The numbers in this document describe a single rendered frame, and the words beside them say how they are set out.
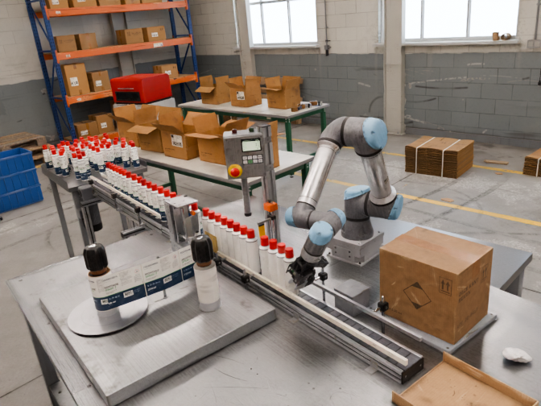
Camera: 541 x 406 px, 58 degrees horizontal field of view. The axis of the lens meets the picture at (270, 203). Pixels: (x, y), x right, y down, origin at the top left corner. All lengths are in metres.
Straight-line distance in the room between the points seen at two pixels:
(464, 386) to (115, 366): 1.12
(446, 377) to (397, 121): 6.50
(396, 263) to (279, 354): 0.51
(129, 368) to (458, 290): 1.10
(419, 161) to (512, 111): 1.70
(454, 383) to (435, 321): 0.22
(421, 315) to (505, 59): 5.66
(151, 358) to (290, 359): 0.47
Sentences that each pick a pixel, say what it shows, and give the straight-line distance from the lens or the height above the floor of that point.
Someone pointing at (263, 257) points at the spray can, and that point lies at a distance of 2.02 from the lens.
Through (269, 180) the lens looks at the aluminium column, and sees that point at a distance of 2.10.
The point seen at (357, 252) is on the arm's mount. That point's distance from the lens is 2.25.
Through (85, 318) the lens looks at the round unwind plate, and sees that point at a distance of 2.08.
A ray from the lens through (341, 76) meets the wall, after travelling 8.47.
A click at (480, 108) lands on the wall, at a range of 7.40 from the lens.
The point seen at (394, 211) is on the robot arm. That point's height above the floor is 1.10.
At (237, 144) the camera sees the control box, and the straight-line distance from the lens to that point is 2.05.
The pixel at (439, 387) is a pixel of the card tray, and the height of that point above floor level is 0.83.
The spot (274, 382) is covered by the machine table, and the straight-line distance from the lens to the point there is 1.68.
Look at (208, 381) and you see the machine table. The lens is 1.72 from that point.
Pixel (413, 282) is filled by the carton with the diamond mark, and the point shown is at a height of 1.03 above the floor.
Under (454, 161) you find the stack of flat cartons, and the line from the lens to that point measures 5.91.
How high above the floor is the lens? 1.93
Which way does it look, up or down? 21 degrees down
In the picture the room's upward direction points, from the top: 5 degrees counter-clockwise
